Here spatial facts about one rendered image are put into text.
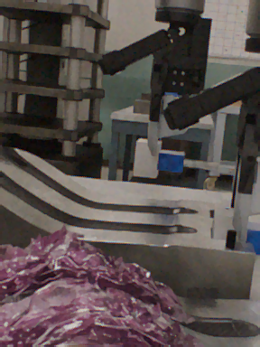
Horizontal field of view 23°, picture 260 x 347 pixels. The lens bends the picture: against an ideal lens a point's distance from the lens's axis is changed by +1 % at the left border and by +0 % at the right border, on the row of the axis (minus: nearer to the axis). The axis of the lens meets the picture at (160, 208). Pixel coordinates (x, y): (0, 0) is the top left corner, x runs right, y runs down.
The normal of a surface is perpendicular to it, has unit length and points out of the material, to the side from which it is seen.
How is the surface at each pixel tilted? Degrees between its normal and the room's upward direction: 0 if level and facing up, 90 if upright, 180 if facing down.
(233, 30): 90
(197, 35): 90
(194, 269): 90
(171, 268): 90
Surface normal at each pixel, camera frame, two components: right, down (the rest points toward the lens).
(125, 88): -0.07, 0.19
